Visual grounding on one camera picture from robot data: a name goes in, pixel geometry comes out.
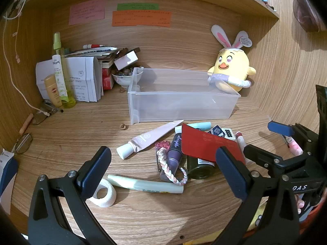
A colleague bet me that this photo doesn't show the purple lipstick tube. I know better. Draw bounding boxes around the purple lipstick tube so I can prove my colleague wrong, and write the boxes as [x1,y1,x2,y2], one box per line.
[160,133,185,183]

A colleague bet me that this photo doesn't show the tan sunscreen bottle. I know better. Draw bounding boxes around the tan sunscreen bottle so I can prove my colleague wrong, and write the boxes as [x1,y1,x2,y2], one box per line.
[44,74,63,108]

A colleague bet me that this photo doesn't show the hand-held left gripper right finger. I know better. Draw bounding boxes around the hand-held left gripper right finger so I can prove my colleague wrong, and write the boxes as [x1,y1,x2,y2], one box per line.
[212,146,300,245]

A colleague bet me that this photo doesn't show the short wooden stick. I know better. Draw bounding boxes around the short wooden stick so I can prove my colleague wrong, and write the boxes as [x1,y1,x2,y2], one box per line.
[19,113,34,136]

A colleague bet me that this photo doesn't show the light green tube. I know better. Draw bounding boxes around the light green tube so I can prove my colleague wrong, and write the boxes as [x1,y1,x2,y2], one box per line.
[107,174,184,194]

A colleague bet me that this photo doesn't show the blue razor blade box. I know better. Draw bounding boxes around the blue razor blade box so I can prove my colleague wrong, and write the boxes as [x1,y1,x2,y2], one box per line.
[207,125,225,137]

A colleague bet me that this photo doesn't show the dark brown object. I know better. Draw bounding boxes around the dark brown object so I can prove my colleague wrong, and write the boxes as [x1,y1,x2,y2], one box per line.
[291,0,327,32]

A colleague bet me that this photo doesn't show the eyeglasses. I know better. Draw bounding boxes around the eyeglasses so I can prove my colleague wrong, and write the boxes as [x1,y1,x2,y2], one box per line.
[13,108,50,155]

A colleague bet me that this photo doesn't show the mint cosmetic tube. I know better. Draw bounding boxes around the mint cosmetic tube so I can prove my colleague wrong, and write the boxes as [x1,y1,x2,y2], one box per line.
[188,122,212,133]

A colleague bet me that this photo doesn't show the stack of booklets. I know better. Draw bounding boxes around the stack of booklets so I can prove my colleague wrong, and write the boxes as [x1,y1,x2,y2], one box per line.
[65,46,120,69]

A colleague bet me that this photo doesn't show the dark green bottle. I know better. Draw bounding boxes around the dark green bottle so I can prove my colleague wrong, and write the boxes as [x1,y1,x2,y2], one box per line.
[186,154,215,180]

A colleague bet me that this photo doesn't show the white and blue box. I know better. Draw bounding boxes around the white and blue box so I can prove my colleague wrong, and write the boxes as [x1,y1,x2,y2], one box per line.
[0,148,19,215]

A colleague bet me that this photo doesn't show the white cable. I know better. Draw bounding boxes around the white cable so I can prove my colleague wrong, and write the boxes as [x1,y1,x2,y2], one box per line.
[2,0,50,115]

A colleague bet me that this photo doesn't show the yellow-green spray bottle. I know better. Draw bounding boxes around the yellow-green spray bottle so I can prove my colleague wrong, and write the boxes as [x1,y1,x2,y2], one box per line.
[52,32,76,108]

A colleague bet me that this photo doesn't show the orange paper note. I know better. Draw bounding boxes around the orange paper note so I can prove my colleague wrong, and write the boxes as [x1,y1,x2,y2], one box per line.
[112,10,171,28]

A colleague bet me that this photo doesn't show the ceramic bowl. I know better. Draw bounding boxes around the ceramic bowl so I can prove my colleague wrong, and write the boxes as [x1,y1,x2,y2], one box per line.
[112,69,144,88]

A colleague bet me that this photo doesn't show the green paper note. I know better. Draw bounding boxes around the green paper note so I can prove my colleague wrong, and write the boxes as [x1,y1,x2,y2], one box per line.
[117,3,159,11]

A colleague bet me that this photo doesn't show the red card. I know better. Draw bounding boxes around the red card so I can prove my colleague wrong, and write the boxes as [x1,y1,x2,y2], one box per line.
[181,123,246,165]

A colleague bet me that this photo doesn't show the pink cosmetic tube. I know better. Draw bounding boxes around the pink cosmetic tube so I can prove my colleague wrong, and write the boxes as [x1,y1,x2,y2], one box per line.
[117,119,185,159]

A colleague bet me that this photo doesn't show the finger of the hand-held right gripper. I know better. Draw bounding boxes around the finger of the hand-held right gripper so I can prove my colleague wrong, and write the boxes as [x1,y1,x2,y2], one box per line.
[267,121,320,154]
[243,144,312,177]

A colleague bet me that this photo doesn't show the pink white braided rope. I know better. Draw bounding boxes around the pink white braided rope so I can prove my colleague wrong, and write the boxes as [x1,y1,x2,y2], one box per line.
[156,148,189,185]

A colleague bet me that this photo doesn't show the small red box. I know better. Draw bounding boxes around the small red box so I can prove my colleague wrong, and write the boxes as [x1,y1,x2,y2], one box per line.
[102,68,114,90]

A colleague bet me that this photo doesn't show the small open white box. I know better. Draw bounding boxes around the small open white box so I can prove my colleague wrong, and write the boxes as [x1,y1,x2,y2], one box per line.
[114,47,141,70]

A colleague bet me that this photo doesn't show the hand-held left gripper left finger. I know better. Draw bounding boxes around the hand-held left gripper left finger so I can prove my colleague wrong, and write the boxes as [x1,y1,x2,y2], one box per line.
[27,146,115,245]

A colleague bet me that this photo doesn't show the pink and white lip balm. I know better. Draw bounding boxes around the pink and white lip balm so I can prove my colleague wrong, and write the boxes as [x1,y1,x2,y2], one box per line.
[235,131,248,151]

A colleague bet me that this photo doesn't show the small pink white tube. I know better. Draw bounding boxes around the small pink white tube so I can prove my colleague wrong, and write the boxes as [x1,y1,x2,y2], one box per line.
[285,135,303,155]

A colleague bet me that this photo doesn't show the white lotion tube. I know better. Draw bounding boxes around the white lotion tube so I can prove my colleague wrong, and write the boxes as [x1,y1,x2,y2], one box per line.
[52,54,68,102]

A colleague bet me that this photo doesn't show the small metal tool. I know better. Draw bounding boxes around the small metal tool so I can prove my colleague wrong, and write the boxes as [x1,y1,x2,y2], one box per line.
[41,101,64,115]

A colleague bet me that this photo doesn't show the pink paper note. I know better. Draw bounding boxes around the pink paper note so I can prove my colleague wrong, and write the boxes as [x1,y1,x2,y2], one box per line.
[68,0,106,26]

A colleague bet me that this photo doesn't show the white tape roll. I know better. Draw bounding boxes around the white tape roll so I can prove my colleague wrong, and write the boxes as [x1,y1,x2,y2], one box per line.
[88,179,117,208]

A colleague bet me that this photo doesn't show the white paper box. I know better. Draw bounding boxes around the white paper box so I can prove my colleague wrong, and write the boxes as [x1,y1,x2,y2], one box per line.
[36,61,55,100]

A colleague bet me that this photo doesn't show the yellow chick plush toy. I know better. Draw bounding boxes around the yellow chick plush toy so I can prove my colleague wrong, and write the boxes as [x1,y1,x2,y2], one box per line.
[207,25,256,94]

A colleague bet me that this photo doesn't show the clear plastic storage bin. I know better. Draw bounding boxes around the clear plastic storage bin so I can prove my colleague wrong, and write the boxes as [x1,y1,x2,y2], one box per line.
[127,67,241,125]

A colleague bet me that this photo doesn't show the person's right hand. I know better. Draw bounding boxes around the person's right hand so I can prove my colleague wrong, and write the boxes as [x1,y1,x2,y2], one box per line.
[296,195,306,215]

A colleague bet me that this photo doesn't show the folded white paper leaflet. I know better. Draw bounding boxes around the folded white paper leaflet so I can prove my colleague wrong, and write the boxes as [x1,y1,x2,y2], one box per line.
[63,56,103,103]

